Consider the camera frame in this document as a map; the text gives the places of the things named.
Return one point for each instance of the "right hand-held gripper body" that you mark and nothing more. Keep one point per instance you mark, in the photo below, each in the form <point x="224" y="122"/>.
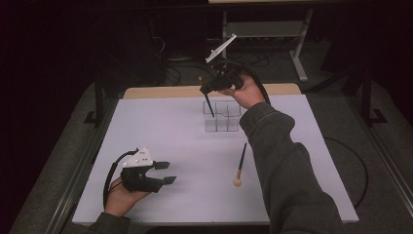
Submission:
<point x="229" y="78"/>

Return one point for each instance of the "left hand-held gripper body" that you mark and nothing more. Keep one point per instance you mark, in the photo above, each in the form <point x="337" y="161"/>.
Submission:
<point x="139" y="182"/>

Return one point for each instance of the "clear acrylic organizer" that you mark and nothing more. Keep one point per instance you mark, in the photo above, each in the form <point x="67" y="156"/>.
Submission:
<point x="222" y="123"/>

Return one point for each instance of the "brush with round beige tip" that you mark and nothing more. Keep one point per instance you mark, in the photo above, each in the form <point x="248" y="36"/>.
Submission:
<point x="237" y="182"/>

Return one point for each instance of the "person's right hand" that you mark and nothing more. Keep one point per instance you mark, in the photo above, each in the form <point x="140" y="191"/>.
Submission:
<point x="248" y="94"/>

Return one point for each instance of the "person's left hand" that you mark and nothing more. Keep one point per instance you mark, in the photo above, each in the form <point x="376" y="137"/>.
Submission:
<point x="120" y="201"/>

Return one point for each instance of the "white board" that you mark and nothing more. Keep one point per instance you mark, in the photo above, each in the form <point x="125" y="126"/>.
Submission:
<point x="156" y="130"/>

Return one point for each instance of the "wooden table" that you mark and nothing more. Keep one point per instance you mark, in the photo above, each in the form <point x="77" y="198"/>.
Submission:
<point x="162" y="91"/>

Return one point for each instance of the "black metal stand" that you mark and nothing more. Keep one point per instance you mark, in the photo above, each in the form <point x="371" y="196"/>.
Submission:
<point x="367" y="97"/>
<point x="99" y="104"/>

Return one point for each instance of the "white metal desk frame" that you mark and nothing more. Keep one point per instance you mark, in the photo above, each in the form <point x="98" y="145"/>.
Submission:
<point x="266" y="29"/>

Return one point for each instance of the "aluminium frame rail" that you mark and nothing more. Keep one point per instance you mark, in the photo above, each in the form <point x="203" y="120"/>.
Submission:
<point x="389" y="169"/>
<point x="74" y="188"/>

